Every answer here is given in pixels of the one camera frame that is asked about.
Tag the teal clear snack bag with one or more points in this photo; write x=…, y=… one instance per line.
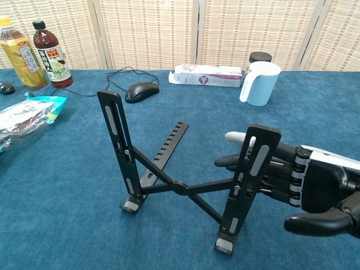
x=25, y=112

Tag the blue carpet table cover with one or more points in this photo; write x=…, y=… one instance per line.
x=70, y=182

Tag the woven bamboo folding screen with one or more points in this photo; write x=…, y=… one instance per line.
x=152, y=33

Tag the black computer mouse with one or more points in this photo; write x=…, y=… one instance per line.
x=140, y=91

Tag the glass jar with black lid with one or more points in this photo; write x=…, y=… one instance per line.
x=260, y=57

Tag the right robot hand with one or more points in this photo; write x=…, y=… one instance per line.
x=323, y=182

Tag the black folding laptop stand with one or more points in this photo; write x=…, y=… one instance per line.
x=180, y=188

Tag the small black oval case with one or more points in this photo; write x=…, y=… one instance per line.
x=6, y=88

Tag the dark bottle with black cap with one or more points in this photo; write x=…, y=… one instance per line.
x=53, y=64

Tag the floral print cardboard box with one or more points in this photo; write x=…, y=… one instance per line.
x=208, y=76

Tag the yellow label tea bottle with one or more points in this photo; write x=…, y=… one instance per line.
x=22, y=62

